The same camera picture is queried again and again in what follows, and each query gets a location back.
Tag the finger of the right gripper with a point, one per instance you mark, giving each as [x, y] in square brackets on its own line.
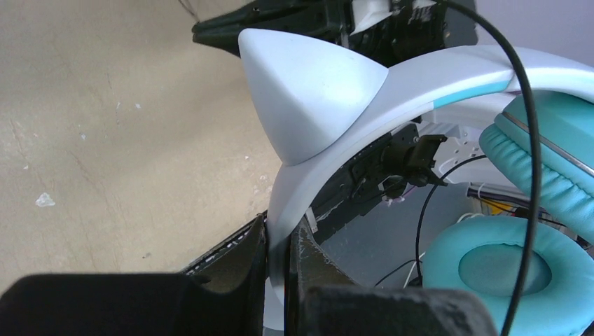
[320, 19]

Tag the teal white cat headphones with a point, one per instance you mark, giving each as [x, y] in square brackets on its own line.
[503, 226]

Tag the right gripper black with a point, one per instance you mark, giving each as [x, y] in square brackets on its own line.
[390, 32]

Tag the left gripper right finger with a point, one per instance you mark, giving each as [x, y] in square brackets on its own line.
[320, 299]

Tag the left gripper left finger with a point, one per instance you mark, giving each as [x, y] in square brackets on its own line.
[222, 295]

